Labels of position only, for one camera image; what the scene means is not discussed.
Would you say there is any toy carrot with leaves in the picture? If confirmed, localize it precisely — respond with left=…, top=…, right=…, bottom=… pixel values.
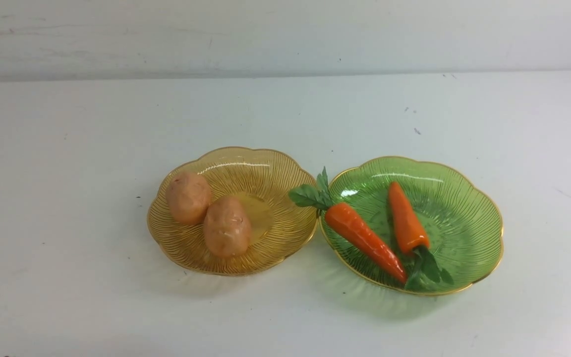
left=288, top=169, right=408, bottom=290

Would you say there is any toy potato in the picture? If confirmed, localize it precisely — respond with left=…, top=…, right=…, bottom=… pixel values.
left=203, top=196, right=252, bottom=258
left=166, top=172, right=212, bottom=225

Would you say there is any green ribbed plastic plate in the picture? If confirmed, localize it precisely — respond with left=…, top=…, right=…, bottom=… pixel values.
left=329, top=156, right=504, bottom=296

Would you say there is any amber ribbed plastic plate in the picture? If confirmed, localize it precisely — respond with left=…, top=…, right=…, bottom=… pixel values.
left=147, top=146, right=317, bottom=276

